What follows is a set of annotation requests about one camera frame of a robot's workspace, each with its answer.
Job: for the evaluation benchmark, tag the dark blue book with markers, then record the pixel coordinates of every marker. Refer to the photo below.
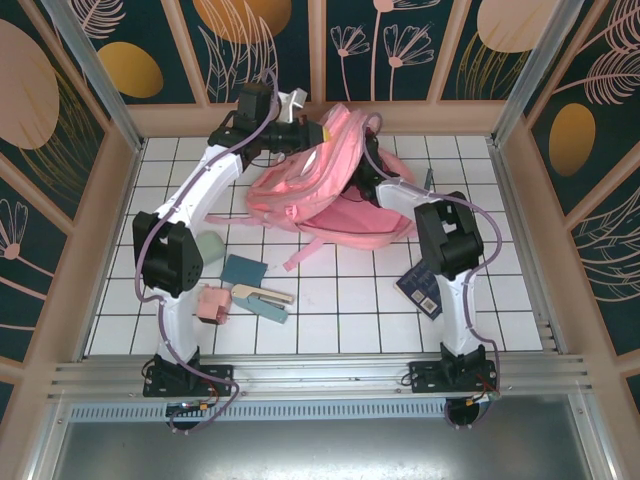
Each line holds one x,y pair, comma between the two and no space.
417,287

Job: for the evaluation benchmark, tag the pink backpack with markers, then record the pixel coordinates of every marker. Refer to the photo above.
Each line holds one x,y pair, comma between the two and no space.
310,200

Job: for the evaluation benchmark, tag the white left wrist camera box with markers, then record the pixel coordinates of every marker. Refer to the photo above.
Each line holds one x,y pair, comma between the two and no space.
292,102

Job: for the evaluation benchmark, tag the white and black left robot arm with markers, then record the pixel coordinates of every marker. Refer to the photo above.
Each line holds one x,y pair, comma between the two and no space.
210,185

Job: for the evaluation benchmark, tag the beige and teal stapler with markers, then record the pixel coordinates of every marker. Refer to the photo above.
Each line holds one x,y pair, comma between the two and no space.
260,300

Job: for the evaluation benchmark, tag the aluminium rail frame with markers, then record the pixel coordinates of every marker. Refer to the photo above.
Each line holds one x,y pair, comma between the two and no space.
320,372

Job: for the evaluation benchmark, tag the aluminium corner post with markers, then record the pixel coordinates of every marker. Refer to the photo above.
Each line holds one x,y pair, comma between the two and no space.
532,75
98,80

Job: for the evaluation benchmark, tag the light green eraser block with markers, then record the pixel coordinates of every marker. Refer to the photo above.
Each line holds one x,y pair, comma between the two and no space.
211,247

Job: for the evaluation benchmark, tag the grey metal sheet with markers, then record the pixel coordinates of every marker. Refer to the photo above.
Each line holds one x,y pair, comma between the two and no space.
320,450

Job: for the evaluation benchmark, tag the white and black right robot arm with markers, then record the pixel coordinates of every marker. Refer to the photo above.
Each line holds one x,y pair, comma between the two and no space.
450,235

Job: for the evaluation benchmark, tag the small teal notebook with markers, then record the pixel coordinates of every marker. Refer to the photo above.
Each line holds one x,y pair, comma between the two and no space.
244,271

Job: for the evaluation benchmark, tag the small pink box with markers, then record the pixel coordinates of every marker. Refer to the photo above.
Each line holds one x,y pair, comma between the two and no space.
212,302

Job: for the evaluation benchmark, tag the aluminium side rail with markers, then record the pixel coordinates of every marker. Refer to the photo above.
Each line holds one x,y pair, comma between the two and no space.
504,175

